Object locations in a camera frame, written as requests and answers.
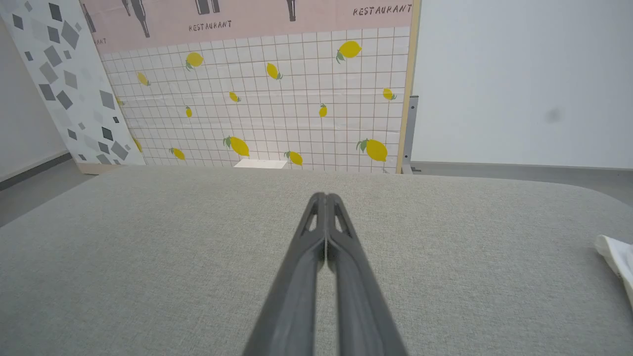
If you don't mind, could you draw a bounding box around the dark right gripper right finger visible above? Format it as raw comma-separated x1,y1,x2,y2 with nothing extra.
324,193,409,356

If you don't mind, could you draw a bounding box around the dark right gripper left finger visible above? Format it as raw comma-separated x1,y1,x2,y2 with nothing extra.
242,192,328,356

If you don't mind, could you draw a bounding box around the white long-sleeve shirt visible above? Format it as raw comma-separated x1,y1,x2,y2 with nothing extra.
595,234,633,310

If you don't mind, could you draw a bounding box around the white box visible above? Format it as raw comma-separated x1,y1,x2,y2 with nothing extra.
233,159,289,170

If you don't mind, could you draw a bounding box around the grey metal panel stand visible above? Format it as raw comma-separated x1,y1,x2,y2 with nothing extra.
401,95,422,175

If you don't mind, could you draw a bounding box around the grey diamond pattern panel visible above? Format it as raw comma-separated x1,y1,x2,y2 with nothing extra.
0,0,147,175

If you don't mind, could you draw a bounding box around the lemon print wall panel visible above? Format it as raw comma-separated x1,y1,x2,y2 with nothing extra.
79,0,422,175

